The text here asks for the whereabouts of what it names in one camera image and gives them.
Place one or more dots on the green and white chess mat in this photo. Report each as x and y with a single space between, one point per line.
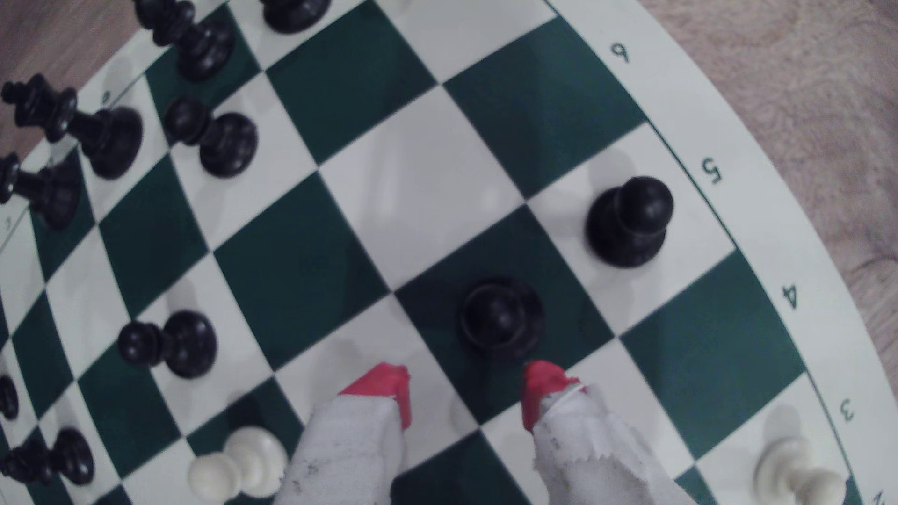
421 182

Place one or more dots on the black queen chess piece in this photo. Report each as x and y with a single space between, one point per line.
52 193

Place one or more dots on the white pawn chess piece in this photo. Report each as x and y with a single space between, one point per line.
789 466
252 459

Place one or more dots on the black pawn chess piece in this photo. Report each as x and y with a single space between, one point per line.
5 398
182 344
224 144
501 319
628 224

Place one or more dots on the black bishop chess piece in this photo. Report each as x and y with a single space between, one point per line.
70 456
200 45

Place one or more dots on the black knight chess piece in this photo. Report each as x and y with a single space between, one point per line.
294 10

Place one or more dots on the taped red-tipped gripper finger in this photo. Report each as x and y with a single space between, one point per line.
351 449
589 456

